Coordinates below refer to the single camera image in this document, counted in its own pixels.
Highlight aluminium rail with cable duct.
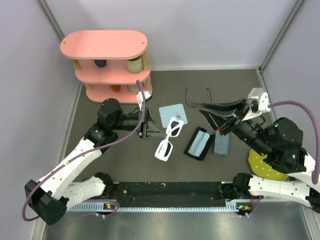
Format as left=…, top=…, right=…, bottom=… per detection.
left=39, top=180, right=315, bottom=213

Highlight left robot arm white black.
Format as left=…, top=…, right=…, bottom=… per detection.
left=24, top=98, right=165, bottom=226

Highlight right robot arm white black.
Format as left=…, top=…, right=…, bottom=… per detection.
left=199, top=98, right=320, bottom=213

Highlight white frame sunglasses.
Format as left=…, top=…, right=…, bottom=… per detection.
left=154, top=112, right=184, bottom=162

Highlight blue grey glasses case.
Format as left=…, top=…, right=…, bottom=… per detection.
left=213, top=133, right=230, bottom=157

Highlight yellow green dotted plate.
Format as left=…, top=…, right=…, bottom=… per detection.
left=248, top=149, right=289, bottom=181

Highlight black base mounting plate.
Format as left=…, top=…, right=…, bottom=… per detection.
left=84, top=181, right=263, bottom=209

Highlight light blue cleaning cloth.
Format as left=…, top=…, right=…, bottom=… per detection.
left=188, top=131, right=210, bottom=157
left=159, top=103, right=188, bottom=128

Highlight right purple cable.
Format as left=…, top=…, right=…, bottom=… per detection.
left=239, top=100, right=320, bottom=218

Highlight patterned ceramic bowl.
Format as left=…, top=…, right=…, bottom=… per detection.
left=127, top=83, right=140, bottom=94

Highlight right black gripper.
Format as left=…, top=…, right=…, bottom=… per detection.
left=196, top=98, right=271, bottom=156

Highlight thin black wire eyeglasses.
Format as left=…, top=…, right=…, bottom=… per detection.
left=184, top=87, right=213, bottom=109

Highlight orange red small cup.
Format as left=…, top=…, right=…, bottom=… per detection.
left=109, top=84, right=121, bottom=93

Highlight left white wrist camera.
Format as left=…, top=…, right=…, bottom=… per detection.
left=136, top=90, right=152, bottom=104

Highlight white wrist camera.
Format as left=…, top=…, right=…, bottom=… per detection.
left=136, top=90, right=152, bottom=104
left=247, top=88, right=270, bottom=113

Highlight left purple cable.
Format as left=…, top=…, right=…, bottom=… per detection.
left=21, top=79, right=147, bottom=223

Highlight cream cylindrical jar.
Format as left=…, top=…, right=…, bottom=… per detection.
left=125, top=56, right=144, bottom=74

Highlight black glasses case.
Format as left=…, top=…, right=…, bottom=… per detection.
left=183, top=127, right=215, bottom=161

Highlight dark blue cup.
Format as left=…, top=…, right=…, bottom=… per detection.
left=93, top=59, right=107, bottom=68

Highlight pink three-tier wooden shelf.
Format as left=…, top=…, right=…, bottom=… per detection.
left=60, top=30, right=153, bottom=104

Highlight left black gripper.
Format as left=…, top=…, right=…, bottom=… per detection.
left=111, top=107, right=169, bottom=140

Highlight purple cable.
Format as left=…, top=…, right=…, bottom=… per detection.
left=21, top=79, right=147, bottom=223
left=239, top=100, right=320, bottom=218

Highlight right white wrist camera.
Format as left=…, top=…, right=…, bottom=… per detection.
left=247, top=88, right=270, bottom=113

